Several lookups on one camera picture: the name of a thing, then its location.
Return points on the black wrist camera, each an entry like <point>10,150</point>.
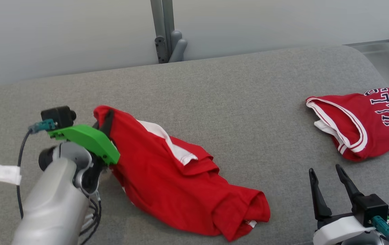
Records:
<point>58,115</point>
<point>368,207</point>

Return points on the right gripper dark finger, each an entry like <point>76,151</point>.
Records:
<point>347,183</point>
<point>319,200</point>

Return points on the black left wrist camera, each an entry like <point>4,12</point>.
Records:
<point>58,115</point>

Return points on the grey partition base rail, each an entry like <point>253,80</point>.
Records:
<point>368,42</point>

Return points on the plain red white shirt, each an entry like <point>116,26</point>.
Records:
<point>167,190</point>

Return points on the teal camera connector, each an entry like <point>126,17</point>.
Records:
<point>383,228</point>
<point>43,126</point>

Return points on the teal left camera connector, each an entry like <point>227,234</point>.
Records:
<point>43,126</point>

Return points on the red Bulls jersey white trim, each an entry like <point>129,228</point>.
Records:
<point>375,122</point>

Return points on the dark grey post bracket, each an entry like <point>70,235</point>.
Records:
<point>160,51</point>

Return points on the teal right camera connector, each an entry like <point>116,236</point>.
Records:
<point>383,228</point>

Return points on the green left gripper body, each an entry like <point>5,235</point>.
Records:
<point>92,143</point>

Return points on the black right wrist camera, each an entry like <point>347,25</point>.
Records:
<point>368,207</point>

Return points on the grey rounded post foot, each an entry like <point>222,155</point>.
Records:
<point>178,47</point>

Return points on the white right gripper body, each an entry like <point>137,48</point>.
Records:
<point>337,231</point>

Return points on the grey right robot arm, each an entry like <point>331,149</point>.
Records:
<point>361,240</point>

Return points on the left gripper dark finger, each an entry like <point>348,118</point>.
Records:
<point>96,125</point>
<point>107,122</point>

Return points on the grey metal partition post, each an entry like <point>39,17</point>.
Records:
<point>162,20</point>

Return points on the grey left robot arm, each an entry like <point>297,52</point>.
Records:
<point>55,204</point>

